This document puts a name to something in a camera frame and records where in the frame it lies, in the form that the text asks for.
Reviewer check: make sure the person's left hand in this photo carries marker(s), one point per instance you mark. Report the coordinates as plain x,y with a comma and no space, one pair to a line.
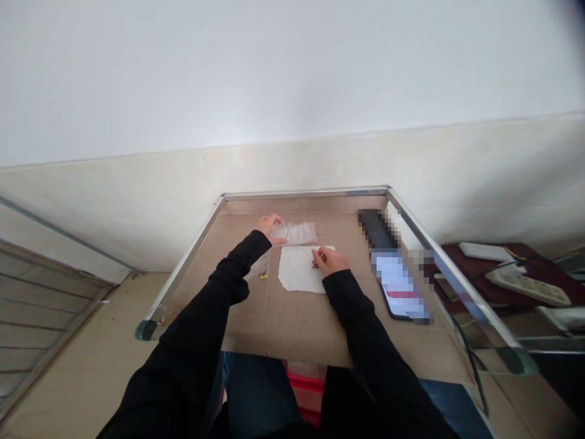
266,225

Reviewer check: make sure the person's right hand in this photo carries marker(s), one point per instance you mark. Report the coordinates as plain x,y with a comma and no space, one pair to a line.
334,261

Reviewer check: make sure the person's right fingers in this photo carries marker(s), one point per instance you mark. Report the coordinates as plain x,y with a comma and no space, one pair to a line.
319,257

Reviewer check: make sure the person's left fingers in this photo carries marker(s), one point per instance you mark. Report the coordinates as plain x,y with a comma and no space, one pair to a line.
275,220

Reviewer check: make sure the small clear red-striped bag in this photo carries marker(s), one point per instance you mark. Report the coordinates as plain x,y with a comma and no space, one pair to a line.
279,234

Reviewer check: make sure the white paper sheet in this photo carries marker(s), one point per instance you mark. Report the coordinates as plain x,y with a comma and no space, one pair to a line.
297,272

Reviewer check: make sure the pile of zip bags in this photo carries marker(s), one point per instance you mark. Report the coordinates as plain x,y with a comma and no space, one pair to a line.
300,232

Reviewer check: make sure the clear plastic bag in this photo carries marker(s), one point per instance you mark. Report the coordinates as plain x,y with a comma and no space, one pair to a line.
258,265

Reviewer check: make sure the black rectangular device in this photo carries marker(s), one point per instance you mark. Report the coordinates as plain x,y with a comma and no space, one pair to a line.
377,228

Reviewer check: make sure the brown cardboard sheet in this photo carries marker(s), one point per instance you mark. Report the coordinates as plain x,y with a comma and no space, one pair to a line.
297,320

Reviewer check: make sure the black smartphone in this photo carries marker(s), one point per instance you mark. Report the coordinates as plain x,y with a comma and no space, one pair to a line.
400,283

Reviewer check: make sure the red plastic stool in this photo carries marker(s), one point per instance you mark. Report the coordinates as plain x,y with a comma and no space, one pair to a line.
304,388

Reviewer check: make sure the person's legs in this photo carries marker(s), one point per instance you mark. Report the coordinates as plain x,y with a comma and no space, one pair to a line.
256,393

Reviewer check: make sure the white flat box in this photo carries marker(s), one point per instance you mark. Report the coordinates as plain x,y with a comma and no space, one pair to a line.
484,251

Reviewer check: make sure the white power strip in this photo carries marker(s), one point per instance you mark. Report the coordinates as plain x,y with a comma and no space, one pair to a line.
525,286

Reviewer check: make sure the dark red side table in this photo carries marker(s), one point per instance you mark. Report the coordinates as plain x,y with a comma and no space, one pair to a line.
544,270

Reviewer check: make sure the glass table with metal frame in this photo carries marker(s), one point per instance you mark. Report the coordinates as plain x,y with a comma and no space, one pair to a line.
301,194

